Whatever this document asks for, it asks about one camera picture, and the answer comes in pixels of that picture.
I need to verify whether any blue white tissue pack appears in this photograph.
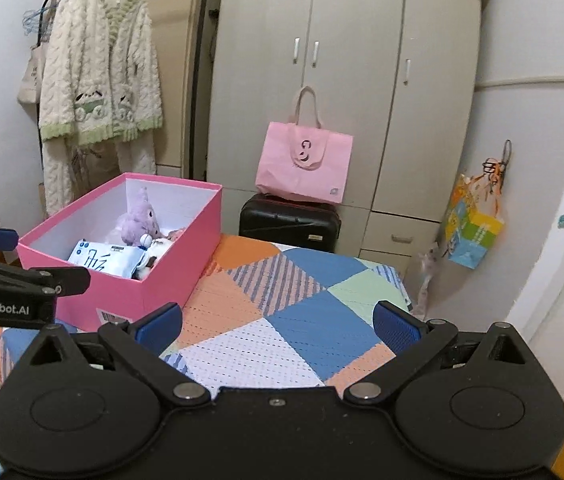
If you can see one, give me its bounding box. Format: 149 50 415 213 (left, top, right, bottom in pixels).
67 240 145 278

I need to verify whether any pink cardboard box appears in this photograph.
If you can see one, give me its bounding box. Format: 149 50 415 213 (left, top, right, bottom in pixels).
17 174 222 330

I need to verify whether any purple plush toy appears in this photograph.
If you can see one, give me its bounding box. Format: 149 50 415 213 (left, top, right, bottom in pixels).
111 186 163 248

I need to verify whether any colourful hanging gift bag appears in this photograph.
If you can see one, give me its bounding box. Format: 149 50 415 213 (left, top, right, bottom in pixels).
441 140 513 270

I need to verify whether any black suitcase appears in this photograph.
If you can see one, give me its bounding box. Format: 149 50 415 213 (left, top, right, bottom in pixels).
239 194 341 252

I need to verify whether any cream knitted cardigan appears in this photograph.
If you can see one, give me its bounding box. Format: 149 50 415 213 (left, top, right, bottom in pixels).
36 0 163 216

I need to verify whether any pink paper tote bag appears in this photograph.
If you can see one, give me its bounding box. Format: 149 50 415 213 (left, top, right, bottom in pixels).
255 86 353 205

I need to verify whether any beige wardrobe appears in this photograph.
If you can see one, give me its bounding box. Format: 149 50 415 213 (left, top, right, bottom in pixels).
201 0 481 270

